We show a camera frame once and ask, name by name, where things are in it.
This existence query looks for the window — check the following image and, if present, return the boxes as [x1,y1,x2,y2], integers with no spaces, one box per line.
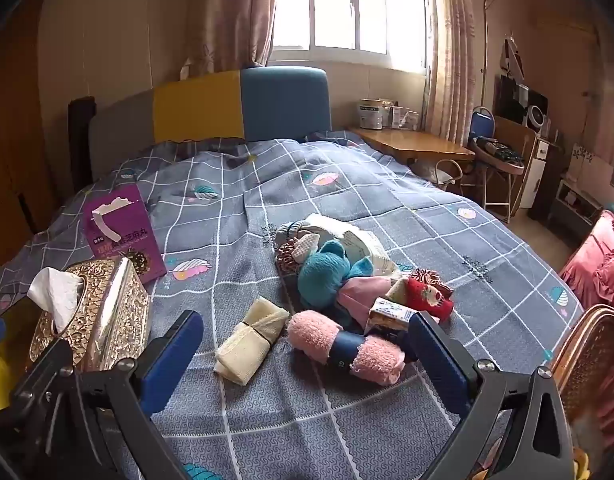
[272,0,432,73]

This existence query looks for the purple cardboard box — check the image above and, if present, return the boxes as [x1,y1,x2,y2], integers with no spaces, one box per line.
[83,183,168,283]

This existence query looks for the golden embossed tissue box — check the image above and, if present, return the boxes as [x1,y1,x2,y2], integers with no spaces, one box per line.
[29,256,152,373]

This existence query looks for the white tissue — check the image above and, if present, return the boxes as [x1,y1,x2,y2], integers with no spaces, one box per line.
[27,267,85,333]

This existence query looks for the white desk fan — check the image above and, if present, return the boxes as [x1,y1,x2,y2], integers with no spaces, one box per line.
[524,105,548,133]

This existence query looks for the wooden desk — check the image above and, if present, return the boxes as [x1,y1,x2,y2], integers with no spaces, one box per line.
[349,127,475,166]

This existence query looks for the pink and navy socks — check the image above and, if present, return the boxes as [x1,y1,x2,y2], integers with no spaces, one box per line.
[287,310,406,386]

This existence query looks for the grey yellow blue headboard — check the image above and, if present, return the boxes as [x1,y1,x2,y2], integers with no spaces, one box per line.
[69,66,332,193]

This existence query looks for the pink soft cloth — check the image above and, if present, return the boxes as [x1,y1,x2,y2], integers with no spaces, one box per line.
[336,275,402,328]

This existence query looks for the white small cabinet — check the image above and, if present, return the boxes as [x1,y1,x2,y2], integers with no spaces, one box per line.
[519,137,552,208]

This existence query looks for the white checked cloth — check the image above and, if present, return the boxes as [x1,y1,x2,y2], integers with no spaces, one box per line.
[292,234,322,265]

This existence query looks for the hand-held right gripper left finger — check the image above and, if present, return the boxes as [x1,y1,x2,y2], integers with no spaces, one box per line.
[7,310,205,480]

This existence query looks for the pink ruffled quilt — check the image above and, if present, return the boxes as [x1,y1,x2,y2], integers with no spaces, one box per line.
[559,210,614,451]

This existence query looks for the grey checked leaf-print quilt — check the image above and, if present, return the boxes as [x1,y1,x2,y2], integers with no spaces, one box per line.
[0,132,588,480]

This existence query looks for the red printed sock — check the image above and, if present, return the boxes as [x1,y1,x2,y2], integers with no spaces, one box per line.
[404,276,455,321]

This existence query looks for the small printed carton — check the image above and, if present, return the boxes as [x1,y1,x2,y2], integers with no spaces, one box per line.
[364,297,418,338]

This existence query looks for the wicker basket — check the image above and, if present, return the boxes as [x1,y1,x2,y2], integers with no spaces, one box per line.
[434,159,468,186]

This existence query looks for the brown striped scrunchie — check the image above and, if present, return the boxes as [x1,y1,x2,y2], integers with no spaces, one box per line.
[412,268,454,296]
[276,239,302,273]

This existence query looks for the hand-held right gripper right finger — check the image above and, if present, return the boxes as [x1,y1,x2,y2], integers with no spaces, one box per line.
[408,311,576,480]

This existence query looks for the teal knitted cloth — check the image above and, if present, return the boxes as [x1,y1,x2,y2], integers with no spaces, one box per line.
[298,240,372,311]

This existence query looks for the pink floral curtain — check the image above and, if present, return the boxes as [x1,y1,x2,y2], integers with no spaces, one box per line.
[179,0,280,81]
[424,0,480,146]

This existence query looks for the wooden wardrobe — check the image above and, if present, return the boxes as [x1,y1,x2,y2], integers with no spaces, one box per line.
[0,0,72,266]

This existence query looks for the white and beige socks pile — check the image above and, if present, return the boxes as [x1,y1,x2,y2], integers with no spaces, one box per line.
[337,227,402,276]

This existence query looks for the grey striped knitted sock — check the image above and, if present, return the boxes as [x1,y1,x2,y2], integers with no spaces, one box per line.
[274,221,308,251]

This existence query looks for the cream towel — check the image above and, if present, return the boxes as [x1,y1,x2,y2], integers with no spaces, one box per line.
[214,296,291,387]

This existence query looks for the golden chair back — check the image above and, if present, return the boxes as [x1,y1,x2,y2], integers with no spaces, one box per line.
[549,305,614,441]

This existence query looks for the blue folding chair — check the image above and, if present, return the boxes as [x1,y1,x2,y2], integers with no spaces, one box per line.
[467,106,528,223]

